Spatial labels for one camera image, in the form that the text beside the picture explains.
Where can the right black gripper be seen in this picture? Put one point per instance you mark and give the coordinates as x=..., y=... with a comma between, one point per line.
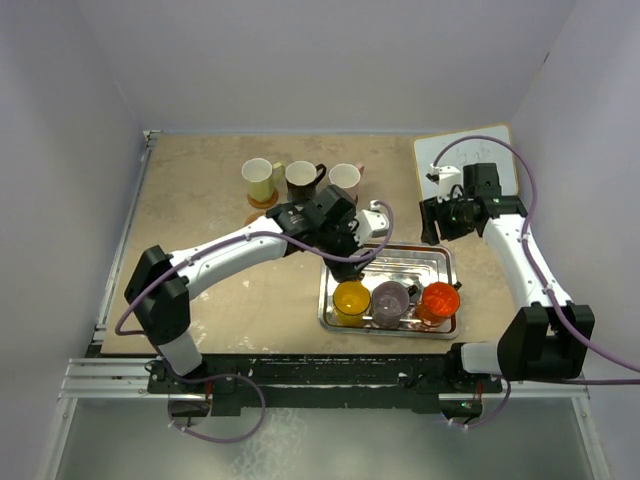
x=446, y=231

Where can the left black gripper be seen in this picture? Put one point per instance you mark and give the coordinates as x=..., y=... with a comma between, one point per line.
x=344, y=271

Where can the yellow translucent cup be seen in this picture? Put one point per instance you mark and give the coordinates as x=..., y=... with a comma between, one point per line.
x=351, y=300

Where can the purple translucent cup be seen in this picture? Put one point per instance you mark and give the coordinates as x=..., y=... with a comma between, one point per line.
x=389, y=302

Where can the pink mug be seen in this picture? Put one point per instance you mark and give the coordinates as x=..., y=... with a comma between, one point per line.
x=347, y=177

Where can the light brown wooden coaster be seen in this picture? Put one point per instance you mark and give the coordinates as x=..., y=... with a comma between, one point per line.
x=270, y=202

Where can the black mug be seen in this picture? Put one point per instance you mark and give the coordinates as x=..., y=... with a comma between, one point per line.
x=302, y=179

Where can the orange-brown wooden coaster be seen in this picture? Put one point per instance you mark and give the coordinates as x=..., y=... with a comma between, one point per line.
x=256, y=217

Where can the yellow-green mug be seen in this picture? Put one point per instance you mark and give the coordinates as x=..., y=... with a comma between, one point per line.
x=261, y=176

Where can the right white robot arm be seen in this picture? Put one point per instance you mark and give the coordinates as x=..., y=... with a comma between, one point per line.
x=538, y=343

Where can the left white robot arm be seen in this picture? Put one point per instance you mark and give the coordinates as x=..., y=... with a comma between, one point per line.
x=163, y=284

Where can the orange translucent cup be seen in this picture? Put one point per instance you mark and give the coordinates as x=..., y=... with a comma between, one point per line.
x=438, y=302

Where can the silver metal tray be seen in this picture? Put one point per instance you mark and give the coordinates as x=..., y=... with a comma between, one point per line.
x=410, y=265

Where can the white whiteboard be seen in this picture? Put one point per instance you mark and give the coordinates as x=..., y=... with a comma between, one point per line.
x=469, y=152

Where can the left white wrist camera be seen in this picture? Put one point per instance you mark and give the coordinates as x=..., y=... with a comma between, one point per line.
x=373, y=223

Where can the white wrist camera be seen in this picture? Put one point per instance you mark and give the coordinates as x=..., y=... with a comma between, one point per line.
x=373, y=223
x=448, y=180

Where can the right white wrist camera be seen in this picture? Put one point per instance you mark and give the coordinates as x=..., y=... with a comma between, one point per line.
x=448, y=180

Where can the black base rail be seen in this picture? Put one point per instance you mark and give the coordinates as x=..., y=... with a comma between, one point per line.
x=228, y=383

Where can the aluminium frame rail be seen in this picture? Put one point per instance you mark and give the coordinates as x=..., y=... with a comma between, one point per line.
x=95, y=376

